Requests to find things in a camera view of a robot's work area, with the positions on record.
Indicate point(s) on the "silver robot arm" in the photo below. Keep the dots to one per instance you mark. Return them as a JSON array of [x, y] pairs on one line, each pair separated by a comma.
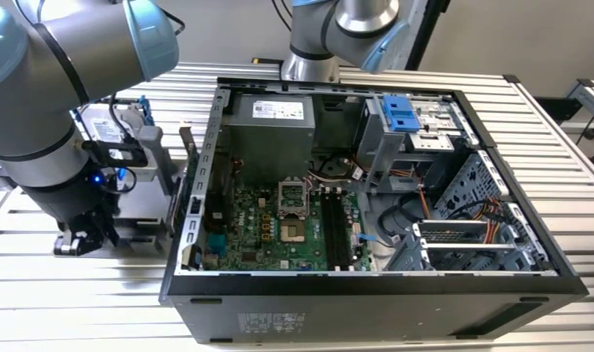
[[55, 55]]

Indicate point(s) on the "RAM slot with white latches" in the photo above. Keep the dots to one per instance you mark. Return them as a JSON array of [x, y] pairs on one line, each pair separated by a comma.
[[332, 227], [345, 227]]

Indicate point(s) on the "hard disk in blue carrier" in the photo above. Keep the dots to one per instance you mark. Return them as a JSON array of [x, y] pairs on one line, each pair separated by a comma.
[[99, 128]]

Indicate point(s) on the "grey parts rack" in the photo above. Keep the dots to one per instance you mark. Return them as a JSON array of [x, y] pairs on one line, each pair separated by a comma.
[[149, 146]]

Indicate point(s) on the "grey power supply unit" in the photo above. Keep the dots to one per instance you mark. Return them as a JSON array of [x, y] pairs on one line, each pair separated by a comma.
[[272, 146]]

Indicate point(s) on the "CPU socket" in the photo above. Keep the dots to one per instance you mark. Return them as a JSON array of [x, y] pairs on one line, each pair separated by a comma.
[[292, 231]]

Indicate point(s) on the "green Dell motherboard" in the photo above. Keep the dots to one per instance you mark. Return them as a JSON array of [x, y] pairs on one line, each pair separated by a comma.
[[296, 253]]

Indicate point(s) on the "black open PC case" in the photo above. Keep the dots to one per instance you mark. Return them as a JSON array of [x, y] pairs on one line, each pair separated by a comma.
[[325, 311]]

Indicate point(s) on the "silver drive bay cage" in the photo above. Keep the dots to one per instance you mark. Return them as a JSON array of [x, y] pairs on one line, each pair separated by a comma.
[[374, 146]]

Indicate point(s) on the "blue plastic drive latch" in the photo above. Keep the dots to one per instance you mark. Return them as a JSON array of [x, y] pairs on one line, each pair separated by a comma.
[[398, 113]]

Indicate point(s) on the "small silver bay drive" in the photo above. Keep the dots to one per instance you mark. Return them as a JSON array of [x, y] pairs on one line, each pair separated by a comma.
[[431, 143]]

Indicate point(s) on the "grey disk bay cage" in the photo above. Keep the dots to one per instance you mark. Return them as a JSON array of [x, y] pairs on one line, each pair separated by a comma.
[[452, 246]]

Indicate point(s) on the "aluminium side table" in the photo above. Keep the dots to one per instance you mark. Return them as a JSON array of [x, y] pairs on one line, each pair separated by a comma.
[[589, 91]]

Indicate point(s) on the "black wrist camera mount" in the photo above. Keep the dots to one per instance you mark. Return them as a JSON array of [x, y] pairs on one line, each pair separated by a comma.
[[125, 164]]

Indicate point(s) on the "black upright post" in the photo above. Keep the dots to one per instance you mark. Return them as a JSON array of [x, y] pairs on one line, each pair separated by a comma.
[[435, 36]]

